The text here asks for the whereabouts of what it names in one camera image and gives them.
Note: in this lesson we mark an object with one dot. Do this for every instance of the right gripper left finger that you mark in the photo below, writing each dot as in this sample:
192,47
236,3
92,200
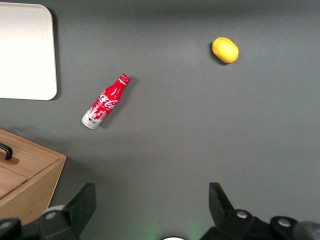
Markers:
75,212

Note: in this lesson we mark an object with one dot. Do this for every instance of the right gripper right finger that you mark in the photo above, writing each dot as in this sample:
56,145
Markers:
222,212

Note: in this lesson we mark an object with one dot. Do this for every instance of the beige rectangular tray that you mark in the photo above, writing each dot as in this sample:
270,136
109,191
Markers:
25,52

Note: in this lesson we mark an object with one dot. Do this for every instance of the wooden drawer cabinet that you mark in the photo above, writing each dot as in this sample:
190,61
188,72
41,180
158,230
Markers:
35,175

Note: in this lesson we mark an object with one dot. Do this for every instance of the yellow lemon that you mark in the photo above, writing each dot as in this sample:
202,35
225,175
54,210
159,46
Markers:
225,50

